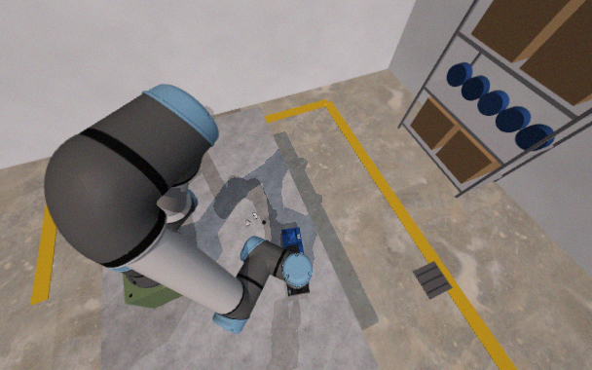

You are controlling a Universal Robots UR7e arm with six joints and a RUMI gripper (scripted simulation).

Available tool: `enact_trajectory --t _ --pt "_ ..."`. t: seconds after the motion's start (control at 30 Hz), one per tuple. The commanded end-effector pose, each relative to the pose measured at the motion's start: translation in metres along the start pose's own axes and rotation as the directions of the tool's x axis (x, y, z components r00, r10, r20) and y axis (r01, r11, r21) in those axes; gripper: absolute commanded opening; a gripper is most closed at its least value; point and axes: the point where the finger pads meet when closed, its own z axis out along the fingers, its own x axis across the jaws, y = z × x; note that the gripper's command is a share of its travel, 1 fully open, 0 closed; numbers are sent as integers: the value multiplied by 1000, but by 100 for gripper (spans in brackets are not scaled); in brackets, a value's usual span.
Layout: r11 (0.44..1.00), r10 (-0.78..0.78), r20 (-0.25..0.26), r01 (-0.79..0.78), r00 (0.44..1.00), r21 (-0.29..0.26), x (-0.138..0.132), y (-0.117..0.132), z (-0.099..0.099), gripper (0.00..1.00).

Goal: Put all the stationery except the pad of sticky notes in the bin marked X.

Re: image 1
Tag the blue rack of bins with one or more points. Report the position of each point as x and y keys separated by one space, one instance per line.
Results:
x=292 y=236

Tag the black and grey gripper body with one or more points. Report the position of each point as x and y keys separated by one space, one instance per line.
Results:
x=302 y=290

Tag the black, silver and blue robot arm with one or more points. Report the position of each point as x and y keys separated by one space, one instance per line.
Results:
x=101 y=190

